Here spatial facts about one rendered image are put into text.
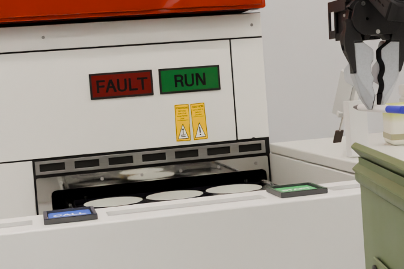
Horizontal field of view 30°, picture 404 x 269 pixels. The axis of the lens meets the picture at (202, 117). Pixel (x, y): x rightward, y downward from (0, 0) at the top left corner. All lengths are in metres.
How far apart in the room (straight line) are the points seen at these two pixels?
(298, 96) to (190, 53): 1.67
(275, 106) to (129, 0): 1.74
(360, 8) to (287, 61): 2.05
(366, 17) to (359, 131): 0.21
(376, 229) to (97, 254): 0.33
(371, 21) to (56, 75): 0.63
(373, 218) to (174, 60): 0.89
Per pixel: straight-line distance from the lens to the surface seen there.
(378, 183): 0.54
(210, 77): 1.44
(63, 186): 1.40
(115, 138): 1.41
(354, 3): 1.02
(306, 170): 1.29
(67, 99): 1.40
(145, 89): 1.42
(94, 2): 1.37
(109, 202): 1.31
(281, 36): 3.06
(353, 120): 1.15
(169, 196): 1.33
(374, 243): 0.59
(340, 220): 0.86
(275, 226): 0.83
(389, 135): 1.31
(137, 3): 1.38
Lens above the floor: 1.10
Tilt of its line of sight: 3 degrees down
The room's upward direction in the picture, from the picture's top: 4 degrees counter-clockwise
